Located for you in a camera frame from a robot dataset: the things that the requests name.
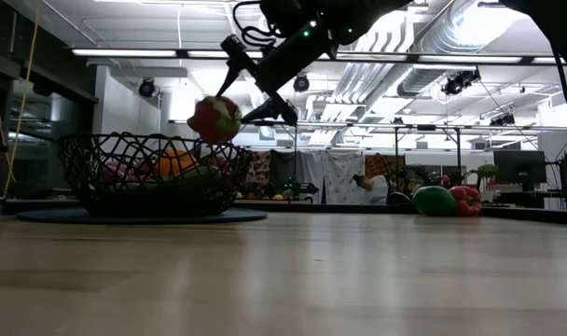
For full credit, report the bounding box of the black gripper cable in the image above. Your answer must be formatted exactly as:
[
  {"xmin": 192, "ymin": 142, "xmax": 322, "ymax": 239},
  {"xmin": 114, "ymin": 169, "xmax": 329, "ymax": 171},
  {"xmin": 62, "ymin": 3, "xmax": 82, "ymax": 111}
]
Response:
[{"xmin": 231, "ymin": 0, "xmax": 284, "ymax": 48}]

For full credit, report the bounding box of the yellow cable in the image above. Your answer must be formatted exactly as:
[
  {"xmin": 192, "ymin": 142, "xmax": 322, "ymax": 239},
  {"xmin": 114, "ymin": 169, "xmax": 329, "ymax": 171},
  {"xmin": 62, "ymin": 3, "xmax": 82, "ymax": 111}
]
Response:
[{"xmin": 0, "ymin": 0, "xmax": 43, "ymax": 197}]

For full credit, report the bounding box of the person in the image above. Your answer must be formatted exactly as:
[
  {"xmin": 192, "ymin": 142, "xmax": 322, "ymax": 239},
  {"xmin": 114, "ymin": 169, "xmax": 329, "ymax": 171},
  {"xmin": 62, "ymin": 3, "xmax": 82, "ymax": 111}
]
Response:
[{"xmin": 352, "ymin": 173, "xmax": 390, "ymax": 205}]

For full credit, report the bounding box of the distant black metal frame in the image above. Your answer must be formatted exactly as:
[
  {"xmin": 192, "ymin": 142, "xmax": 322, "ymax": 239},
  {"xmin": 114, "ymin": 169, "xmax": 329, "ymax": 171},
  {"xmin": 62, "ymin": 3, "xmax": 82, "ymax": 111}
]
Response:
[{"xmin": 227, "ymin": 119, "xmax": 463, "ymax": 206}]

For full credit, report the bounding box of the green bell pepper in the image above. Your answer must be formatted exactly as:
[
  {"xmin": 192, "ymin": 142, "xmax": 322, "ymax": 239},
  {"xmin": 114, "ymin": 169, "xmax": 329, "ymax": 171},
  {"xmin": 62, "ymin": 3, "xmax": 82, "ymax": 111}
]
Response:
[{"xmin": 412, "ymin": 185, "xmax": 458, "ymax": 217}]

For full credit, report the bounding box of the round dark blue mat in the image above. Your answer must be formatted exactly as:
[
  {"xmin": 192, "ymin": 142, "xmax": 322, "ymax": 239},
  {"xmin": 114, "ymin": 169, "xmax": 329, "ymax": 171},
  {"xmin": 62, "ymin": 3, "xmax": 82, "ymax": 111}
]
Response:
[{"xmin": 16, "ymin": 206, "xmax": 270, "ymax": 226}]

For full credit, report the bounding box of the red bell pepper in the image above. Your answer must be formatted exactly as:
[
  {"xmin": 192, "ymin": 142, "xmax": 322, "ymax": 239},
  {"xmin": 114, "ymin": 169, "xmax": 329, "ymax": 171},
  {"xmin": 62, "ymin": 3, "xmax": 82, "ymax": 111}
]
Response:
[{"xmin": 449, "ymin": 185, "xmax": 484, "ymax": 217}]

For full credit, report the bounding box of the white patterned hanging cloth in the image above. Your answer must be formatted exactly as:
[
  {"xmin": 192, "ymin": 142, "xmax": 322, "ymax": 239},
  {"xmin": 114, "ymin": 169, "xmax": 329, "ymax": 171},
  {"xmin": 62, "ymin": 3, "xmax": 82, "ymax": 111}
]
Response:
[{"xmin": 304, "ymin": 149, "xmax": 366, "ymax": 205}]

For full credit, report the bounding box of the black wire basket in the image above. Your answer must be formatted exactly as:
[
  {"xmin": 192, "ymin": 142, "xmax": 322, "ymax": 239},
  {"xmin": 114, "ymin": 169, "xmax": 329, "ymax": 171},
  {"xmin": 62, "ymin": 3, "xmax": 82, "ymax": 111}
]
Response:
[{"xmin": 57, "ymin": 132, "xmax": 255, "ymax": 218}]

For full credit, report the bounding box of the orange patterned hanging cloth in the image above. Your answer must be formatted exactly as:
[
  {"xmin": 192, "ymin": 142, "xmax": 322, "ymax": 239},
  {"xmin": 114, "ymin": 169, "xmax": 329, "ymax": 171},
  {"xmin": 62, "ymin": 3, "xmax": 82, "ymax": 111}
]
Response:
[{"xmin": 365, "ymin": 153, "xmax": 406, "ymax": 205}]

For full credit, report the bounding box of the green cucumber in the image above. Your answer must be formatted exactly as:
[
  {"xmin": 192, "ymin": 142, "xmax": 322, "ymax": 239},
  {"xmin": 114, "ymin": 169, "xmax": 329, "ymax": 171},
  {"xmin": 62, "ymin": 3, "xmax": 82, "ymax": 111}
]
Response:
[{"xmin": 124, "ymin": 165, "xmax": 222, "ymax": 188}]

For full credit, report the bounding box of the dark office desk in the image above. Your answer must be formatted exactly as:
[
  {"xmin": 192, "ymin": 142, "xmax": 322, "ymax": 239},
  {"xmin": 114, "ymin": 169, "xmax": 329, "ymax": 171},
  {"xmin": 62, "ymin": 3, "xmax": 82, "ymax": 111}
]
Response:
[{"xmin": 497, "ymin": 189, "xmax": 567, "ymax": 210}]

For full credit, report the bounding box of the pink dragon fruit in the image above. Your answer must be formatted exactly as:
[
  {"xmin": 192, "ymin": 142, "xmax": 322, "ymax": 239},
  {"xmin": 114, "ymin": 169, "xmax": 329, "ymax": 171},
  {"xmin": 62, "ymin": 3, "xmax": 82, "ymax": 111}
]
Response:
[{"xmin": 187, "ymin": 95, "xmax": 243, "ymax": 145}]

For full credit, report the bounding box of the orange red mango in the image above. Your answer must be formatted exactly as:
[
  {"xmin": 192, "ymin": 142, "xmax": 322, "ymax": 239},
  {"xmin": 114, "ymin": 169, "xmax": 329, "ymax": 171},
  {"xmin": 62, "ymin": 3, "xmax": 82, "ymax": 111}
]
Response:
[{"xmin": 156, "ymin": 148, "xmax": 199, "ymax": 179}]

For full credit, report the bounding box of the green potted plant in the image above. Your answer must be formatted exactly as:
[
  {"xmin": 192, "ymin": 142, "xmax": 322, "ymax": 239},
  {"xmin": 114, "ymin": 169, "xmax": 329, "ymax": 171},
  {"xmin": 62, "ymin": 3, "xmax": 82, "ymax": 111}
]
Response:
[{"xmin": 477, "ymin": 162, "xmax": 500, "ymax": 203}]

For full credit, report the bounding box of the black aluminium rig frame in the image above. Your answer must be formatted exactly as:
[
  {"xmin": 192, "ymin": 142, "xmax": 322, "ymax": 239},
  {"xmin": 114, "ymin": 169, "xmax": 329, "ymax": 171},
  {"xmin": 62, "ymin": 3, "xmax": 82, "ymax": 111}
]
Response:
[{"xmin": 0, "ymin": 195, "xmax": 567, "ymax": 226}]

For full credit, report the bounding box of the dark grey hanging cloth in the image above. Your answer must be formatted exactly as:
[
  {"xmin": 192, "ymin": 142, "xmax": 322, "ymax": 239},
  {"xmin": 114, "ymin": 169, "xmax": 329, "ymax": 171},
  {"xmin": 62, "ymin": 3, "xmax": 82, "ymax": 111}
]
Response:
[{"xmin": 269, "ymin": 148, "xmax": 308, "ymax": 197}]

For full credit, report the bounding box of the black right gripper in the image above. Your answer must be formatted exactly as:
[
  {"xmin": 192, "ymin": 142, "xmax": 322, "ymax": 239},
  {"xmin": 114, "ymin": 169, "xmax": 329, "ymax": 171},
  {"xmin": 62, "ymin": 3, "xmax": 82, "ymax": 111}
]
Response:
[{"xmin": 215, "ymin": 18, "xmax": 339, "ymax": 126}]

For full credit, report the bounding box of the silver ventilation duct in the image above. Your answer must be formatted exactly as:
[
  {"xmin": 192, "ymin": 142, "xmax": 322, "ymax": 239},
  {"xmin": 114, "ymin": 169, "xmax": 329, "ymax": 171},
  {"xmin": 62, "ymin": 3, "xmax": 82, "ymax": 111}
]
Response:
[{"xmin": 397, "ymin": 0, "xmax": 522, "ymax": 97}]

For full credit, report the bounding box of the long ceiling light bar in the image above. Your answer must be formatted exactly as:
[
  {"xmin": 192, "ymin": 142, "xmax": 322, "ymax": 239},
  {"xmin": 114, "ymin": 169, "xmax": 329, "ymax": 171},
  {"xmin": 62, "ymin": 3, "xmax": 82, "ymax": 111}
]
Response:
[{"xmin": 70, "ymin": 46, "xmax": 567, "ymax": 66}]

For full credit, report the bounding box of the floral hanging cloth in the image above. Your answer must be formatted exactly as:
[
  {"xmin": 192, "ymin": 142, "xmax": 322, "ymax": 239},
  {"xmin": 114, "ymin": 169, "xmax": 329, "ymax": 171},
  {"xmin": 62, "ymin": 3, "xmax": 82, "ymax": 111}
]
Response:
[{"xmin": 246, "ymin": 149, "xmax": 272, "ymax": 200}]

